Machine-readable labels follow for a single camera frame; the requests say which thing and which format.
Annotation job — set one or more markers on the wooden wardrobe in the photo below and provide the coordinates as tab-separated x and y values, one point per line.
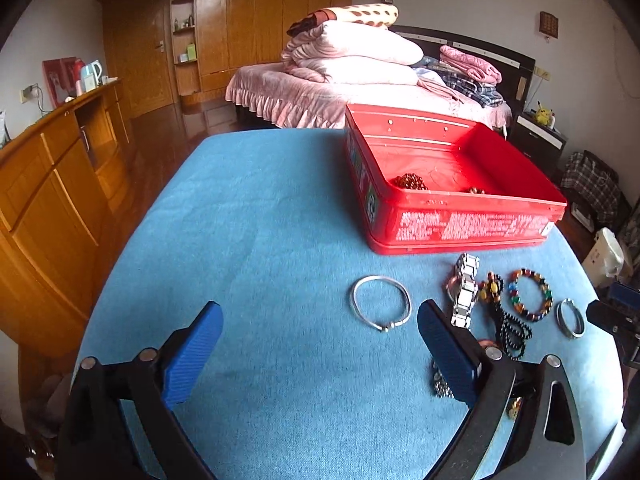
260	10

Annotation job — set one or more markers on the blue pillow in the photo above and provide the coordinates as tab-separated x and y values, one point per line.
425	61

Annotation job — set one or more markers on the silver metal watch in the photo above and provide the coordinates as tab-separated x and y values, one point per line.
465	290

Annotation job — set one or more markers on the white wall socket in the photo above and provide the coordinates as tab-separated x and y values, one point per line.
27	93

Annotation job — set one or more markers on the pink draped garment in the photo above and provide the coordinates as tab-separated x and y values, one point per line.
435	87

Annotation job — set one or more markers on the white appliance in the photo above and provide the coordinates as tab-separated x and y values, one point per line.
602	255

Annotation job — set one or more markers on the dark nightstand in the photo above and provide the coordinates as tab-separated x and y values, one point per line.
537	145

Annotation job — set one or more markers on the pink folded duvet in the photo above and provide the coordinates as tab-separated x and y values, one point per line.
360	70
350	42

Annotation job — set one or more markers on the yellowish wall socket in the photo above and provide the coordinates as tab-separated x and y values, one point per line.
542	73

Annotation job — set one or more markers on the red picture frame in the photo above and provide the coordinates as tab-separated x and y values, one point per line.
57	80

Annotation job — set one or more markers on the plaid bag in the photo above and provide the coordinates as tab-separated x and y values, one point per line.
590	185

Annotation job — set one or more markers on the yellow plush toy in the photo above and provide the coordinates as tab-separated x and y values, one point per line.
542	115

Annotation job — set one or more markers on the small folded pink blanket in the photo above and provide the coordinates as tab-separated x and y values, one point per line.
470	62

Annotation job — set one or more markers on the wooden sideboard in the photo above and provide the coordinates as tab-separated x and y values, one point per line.
50	210

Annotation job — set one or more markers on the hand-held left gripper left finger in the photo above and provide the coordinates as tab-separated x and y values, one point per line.
192	355

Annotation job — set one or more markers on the wooden door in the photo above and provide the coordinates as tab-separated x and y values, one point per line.
145	60

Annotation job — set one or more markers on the green box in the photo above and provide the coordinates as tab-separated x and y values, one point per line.
191	53

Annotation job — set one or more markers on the cream brown spotted blanket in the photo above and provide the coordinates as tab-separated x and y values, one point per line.
365	14

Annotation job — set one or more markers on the thin silver bangle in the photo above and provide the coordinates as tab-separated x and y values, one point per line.
385	329

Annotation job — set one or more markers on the brown wall ornament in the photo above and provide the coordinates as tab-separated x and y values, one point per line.
549	24

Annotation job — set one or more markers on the folded plaid clothes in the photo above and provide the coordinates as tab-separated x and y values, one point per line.
475	91

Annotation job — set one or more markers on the white bathroom scale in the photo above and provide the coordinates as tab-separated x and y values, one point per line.
581	213

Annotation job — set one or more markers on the bed with pink bedspread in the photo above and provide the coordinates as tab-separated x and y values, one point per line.
280	90

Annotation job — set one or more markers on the light blue kettle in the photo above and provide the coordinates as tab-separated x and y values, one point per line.
90	77

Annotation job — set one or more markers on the dark wooden headboard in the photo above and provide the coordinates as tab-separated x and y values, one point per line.
527	67

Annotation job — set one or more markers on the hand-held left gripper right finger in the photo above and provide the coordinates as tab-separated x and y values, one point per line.
445	350

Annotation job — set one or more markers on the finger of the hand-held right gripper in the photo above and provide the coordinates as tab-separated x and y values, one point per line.
627	294
612	317

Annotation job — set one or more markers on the red tin box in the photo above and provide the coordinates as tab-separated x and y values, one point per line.
450	225

